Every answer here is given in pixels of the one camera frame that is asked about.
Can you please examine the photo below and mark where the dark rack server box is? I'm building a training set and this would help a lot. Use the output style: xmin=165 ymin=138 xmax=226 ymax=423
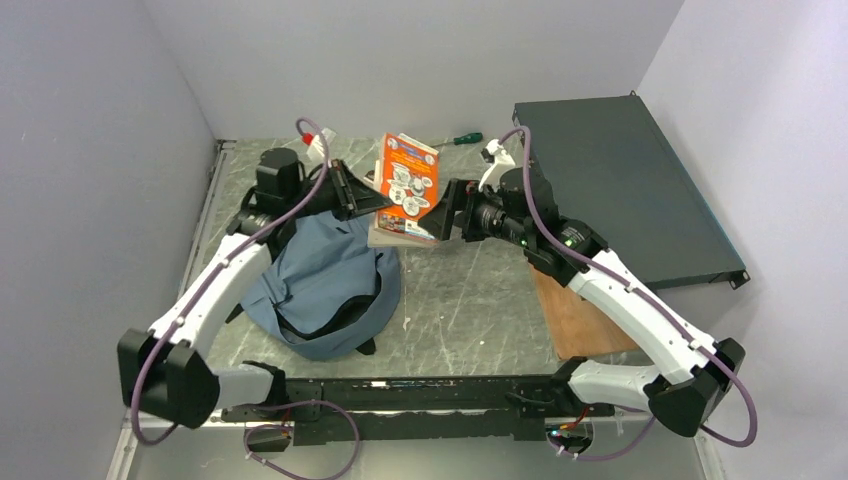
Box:
xmin=512 ymin=92 xmax=751 ymax=290

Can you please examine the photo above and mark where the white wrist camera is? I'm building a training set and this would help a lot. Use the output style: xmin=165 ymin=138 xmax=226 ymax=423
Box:
xmin=301 ymin=128 xmax=337 ymax=164
xmin=478 ymin=139 xmax=516 ymax=192

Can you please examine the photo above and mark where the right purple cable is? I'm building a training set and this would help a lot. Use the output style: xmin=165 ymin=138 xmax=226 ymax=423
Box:
xmin=500 ymin=125 xmax=759 ymax=464

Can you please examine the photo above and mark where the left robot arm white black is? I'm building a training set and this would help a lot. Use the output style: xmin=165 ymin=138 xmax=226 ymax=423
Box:
xmin=117 ymin=148 xmax=391 ymax=444

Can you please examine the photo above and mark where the orange children's book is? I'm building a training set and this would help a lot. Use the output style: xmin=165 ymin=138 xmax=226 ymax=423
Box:
xmin=368 ymin=133 xmax=439 ymax=247

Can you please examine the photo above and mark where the yellow small book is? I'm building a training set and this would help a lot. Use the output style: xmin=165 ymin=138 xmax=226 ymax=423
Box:
xmin=398 ymin=133 xmax=439 ymax=165

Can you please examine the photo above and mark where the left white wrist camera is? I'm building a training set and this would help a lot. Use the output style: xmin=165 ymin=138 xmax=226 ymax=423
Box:
xmin=301 ymin=128 xmax=337 ymax=164

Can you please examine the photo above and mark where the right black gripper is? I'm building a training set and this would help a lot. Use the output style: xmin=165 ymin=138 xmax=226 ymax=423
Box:
xmin=417 ymin=178 xmax=532 ymax=248

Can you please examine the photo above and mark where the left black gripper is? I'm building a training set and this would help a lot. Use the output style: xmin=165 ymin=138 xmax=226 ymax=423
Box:
xmin=286 ymin=159 xmax=392 ymax=222

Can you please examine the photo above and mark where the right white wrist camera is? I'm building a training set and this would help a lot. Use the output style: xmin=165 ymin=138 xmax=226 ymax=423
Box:
xmin=478 ymin=139 xmax=516 ymax=192

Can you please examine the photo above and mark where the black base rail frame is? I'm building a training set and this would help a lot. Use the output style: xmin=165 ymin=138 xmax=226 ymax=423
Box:
xmin=125 ymin=374 xmax=704 ymax=446

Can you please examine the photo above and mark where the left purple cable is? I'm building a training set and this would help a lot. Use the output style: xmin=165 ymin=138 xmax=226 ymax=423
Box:
xmin=129 ymin=117 xmax=362 ymax=480

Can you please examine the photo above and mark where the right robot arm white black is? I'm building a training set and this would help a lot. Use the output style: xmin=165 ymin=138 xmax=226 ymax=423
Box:
xmin=419 ymin=168 xmax=745 ymax=437

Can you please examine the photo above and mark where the purple cable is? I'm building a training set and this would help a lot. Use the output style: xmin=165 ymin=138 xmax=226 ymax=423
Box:
xmin=500 ymin=125 xmax=759 ymax=464
xmin=129 ymin=117 xmax=362 ymax=480

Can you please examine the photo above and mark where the brown wooden board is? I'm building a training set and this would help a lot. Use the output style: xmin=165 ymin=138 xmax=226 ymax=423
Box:
xmin=530 ymin=267 xmax=638 ymax=360

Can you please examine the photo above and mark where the green handled screwdriver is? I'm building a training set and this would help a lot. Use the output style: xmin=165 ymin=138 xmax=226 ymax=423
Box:
xmin=433 ymin=132 xmax=484 ymax=148

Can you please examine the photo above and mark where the blue grey backpack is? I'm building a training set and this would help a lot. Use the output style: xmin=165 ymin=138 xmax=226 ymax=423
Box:
xmin=232 ymin=212 xmax=402 ymax=361

